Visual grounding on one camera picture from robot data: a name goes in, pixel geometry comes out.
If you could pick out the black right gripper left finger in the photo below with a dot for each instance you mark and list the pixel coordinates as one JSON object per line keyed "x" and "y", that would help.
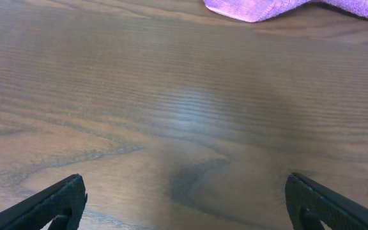
{"x": 60, "y": 206}

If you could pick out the purple microfiber cloth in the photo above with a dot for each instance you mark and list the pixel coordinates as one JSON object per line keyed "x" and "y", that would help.
{"x": 260, "y": 10}

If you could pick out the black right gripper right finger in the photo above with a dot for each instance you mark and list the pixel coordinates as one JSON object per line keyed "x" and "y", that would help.
{"x": 311, "y": 205}

